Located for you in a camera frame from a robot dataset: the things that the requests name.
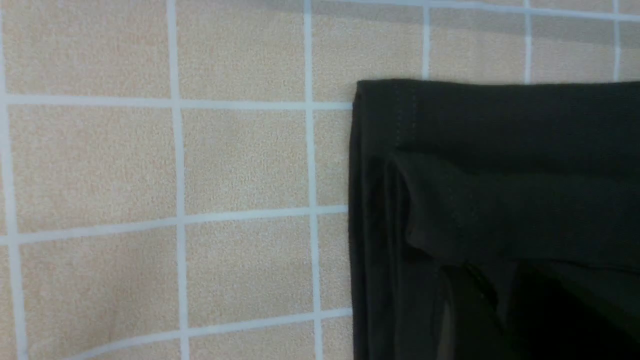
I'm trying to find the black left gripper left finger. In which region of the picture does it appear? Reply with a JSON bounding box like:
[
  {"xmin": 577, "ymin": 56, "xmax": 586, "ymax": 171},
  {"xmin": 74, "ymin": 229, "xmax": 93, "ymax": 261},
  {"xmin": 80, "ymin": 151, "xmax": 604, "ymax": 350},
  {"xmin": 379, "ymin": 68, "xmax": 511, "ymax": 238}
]
[{"xmin": 439, "ymin": 264, "xmax": 506, "ymax": 360}]

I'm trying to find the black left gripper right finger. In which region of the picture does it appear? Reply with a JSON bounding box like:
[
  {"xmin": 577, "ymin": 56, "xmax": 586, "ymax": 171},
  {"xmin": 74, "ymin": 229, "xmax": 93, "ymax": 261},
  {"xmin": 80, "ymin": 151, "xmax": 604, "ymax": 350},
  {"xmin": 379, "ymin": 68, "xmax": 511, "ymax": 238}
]
[{"xmin": 507, "ymin": 263, "xmax": 639, "ymax": 360}]

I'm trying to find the dark gray long-sleeve shirt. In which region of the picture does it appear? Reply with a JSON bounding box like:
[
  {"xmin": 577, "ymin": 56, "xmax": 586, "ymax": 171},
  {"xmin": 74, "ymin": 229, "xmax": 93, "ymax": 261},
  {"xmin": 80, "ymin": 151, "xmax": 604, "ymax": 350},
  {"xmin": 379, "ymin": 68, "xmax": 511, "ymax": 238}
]
[{"xmin": 348, "ymin": 79, "xmax": 639, "ymax": 360}]

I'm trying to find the beige grid-pattern mat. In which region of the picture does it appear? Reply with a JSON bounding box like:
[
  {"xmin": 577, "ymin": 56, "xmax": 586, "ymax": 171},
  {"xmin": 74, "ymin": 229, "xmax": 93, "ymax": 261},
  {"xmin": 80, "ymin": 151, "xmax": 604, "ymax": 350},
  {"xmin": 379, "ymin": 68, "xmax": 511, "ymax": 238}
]
[{"xmin": 1, "ymin": 0, "xmax": 639, "ymax": 360}]

